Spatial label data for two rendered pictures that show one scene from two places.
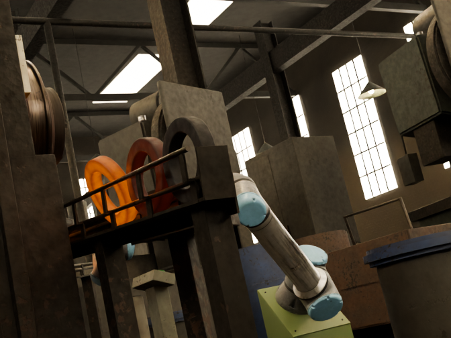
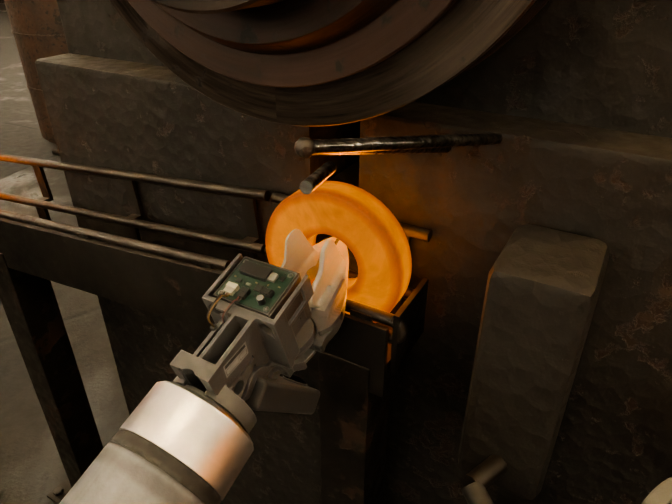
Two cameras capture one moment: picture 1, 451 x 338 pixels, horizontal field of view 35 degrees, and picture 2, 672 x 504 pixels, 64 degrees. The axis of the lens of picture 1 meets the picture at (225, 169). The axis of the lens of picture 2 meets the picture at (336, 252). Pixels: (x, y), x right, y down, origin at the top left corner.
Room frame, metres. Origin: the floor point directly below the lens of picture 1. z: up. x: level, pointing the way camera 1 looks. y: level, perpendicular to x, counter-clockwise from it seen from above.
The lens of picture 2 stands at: (2.85, 0.48, 1.02)
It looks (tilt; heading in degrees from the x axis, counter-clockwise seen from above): 30 degrees down; 153
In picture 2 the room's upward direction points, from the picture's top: straight up
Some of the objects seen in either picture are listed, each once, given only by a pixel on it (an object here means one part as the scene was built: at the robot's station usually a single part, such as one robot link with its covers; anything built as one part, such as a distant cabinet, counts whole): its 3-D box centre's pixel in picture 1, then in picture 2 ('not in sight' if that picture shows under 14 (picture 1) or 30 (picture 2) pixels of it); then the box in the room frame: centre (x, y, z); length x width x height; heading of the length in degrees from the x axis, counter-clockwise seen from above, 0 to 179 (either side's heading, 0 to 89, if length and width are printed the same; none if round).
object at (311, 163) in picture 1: (309, 239); not in sight; (7.63, -0.70, 1.00); 0.80 x 0.63 x 2.00; 39
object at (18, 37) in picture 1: (11, 80); not in sight; (2.06, 0.57, 1.15); 0.26 x 0.02 x 0.18; 34
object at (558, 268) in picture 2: not in sight; (527, 362); (2.59, 0.81, 0.68); 0.11 x 0.08 x 0.24; 124
